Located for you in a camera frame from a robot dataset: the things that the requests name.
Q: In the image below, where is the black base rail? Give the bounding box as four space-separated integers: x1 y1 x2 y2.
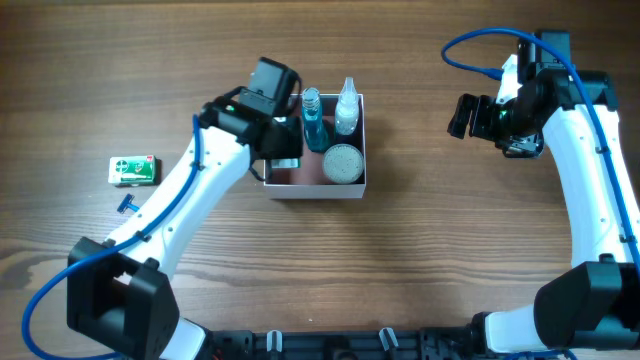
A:
196 327 482 360

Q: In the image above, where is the white green soap box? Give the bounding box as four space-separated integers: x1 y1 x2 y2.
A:
271 158 300 169

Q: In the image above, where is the white cotton bud tub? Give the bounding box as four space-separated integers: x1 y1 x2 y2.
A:
322 144 365 185

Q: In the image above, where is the left blue cable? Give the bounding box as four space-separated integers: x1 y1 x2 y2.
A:
20 114 204 360

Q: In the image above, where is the clear pump sanitizer bottle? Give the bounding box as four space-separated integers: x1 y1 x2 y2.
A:
334 77 360 136

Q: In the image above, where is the blue mouthwash bottle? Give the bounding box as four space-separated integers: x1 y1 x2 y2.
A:
301 87 330 153

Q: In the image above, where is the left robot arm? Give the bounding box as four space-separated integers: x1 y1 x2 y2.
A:
67 97 303 359

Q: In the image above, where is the pink open cardboard box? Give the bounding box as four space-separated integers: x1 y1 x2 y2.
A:
263 94 367 199

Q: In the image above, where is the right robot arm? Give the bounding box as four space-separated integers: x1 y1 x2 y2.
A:
448 65 639 355

